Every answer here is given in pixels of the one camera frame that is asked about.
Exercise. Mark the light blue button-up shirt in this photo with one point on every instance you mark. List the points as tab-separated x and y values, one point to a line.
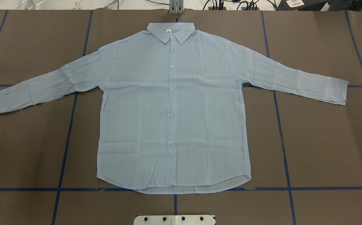
172	118

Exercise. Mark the brown paper table cover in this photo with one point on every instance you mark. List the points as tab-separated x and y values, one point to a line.
306	155

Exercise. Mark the grey aluminium frame post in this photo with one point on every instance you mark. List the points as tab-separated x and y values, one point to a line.
176	7

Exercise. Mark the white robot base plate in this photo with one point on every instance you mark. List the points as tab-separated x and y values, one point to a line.
175	220

